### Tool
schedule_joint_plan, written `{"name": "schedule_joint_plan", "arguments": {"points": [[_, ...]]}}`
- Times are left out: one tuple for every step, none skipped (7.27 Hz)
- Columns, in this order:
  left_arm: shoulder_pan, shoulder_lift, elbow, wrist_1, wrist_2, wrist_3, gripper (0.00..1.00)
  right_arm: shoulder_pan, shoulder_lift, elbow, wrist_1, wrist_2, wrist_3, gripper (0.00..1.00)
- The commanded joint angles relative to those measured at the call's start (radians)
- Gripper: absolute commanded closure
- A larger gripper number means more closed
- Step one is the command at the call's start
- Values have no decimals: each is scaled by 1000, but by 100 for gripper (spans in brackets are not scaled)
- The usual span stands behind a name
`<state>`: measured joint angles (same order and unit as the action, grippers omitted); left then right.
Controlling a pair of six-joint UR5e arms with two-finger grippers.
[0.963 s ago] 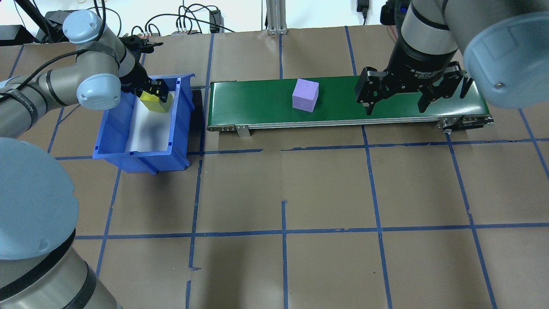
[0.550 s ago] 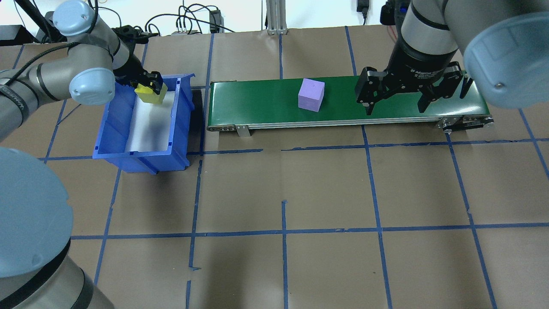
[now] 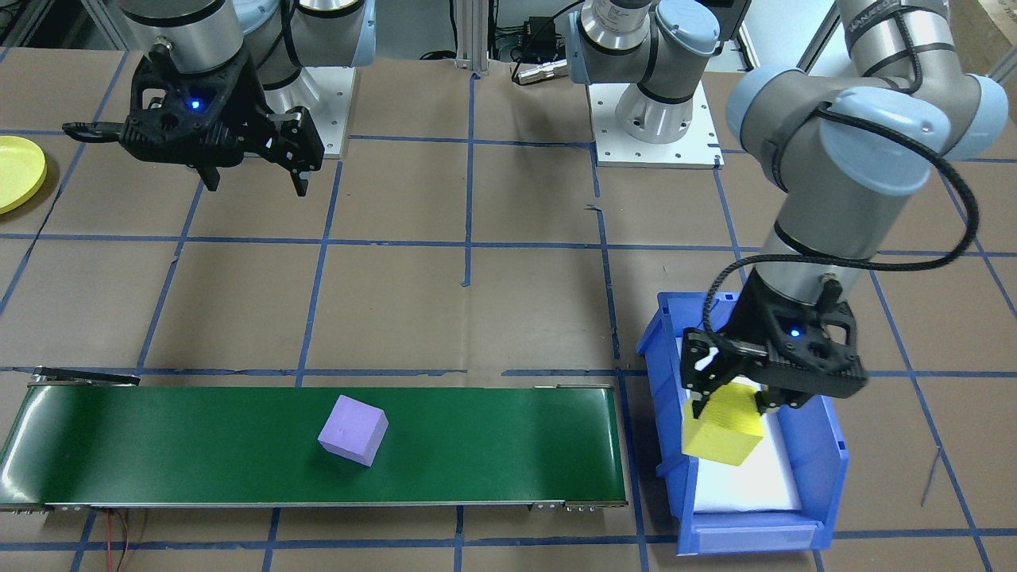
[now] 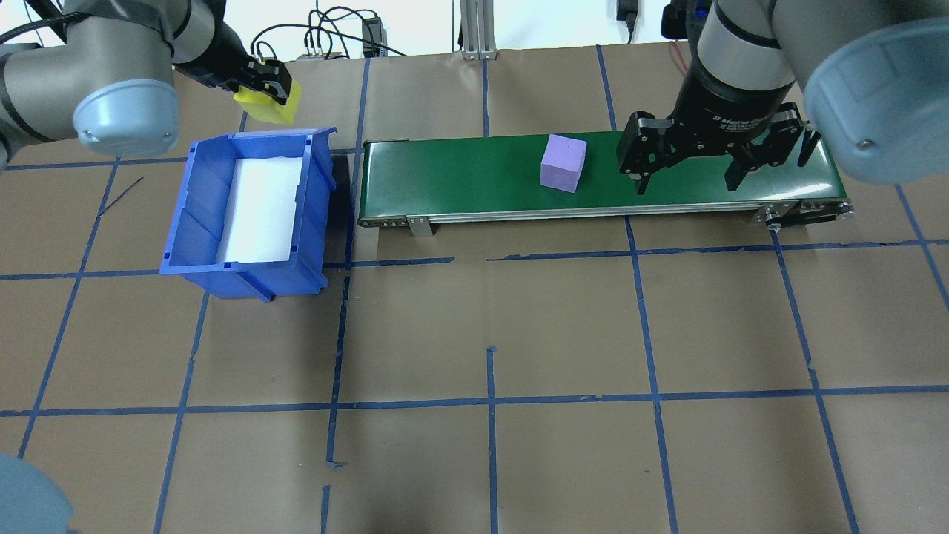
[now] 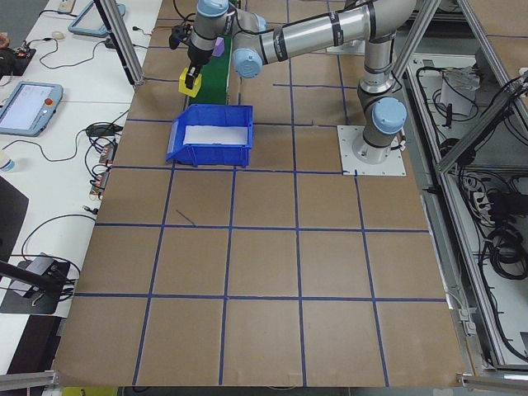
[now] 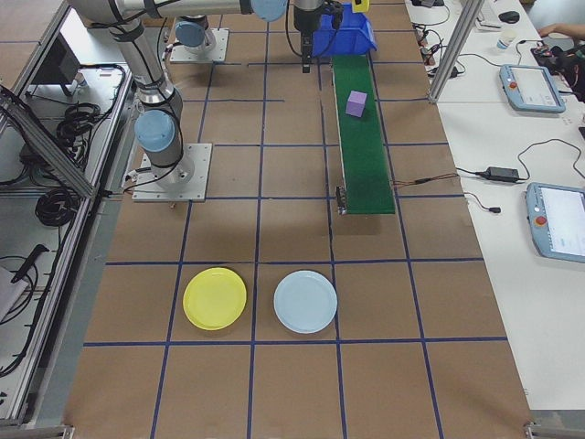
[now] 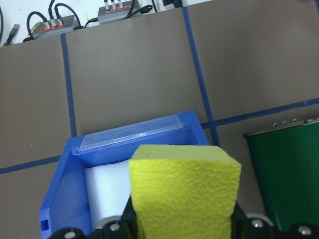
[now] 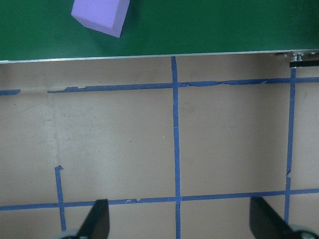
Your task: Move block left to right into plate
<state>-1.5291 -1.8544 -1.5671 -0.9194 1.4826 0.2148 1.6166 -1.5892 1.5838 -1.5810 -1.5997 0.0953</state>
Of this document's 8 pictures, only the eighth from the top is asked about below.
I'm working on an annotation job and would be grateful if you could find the purple foam block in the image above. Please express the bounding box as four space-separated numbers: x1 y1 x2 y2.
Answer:
71 0 130 38

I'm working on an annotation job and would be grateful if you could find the green belt conveyor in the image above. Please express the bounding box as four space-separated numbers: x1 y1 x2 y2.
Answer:
0 0 319 68

